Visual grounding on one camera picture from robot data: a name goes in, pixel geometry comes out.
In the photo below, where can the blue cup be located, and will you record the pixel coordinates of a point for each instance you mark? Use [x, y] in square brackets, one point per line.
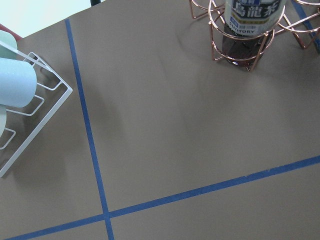
[18, 83]

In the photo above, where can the white cup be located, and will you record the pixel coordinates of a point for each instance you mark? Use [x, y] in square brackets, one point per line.
[3, 119]

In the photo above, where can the drink bottle front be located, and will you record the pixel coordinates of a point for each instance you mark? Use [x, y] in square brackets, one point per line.
[246, 19]

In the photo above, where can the copper wire bottle rack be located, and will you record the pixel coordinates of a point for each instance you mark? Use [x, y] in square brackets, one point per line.
[301, 18]

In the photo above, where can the white wire cup basket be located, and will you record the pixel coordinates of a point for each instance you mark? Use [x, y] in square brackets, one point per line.
[24, 123]

